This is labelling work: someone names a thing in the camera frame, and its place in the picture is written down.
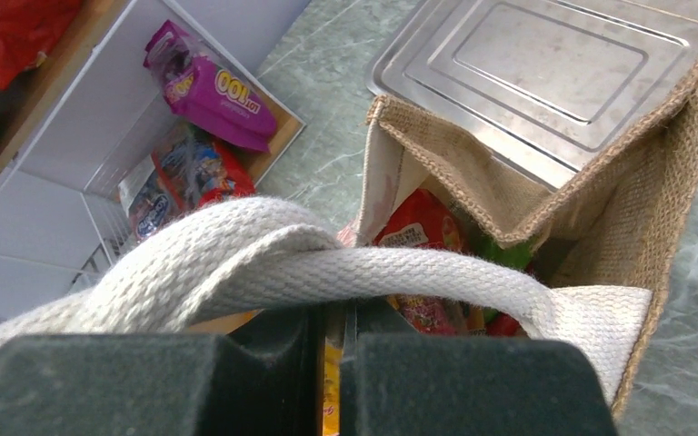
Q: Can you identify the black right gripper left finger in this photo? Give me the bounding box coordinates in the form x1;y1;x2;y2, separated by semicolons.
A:
0;308;320;435

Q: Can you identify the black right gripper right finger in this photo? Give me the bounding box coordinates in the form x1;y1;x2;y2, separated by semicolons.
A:
340;301;616;435

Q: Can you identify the orange snack bag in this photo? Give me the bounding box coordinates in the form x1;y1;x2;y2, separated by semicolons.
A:
322;342;343;436

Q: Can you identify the green bumpy cucumber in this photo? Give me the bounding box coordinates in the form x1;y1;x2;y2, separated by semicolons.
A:
469;236;533;337

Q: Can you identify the burlap grocery bag pink print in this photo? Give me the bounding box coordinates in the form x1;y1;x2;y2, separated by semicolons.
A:
0;60;698;417

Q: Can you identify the red candy bag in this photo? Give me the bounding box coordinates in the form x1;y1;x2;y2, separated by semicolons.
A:
371;188;528;338

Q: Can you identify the small red snack bag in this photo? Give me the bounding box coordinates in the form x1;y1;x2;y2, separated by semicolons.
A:
0;0;83;90

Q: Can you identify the colourful snack pack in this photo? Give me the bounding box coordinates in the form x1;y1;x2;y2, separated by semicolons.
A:
118;122;256;241

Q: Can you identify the silver metal tray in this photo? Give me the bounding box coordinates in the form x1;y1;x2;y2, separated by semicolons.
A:
366;0;698;188

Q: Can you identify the white wire shelf rack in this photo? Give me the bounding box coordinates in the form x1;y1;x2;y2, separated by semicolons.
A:
0;1;305;321

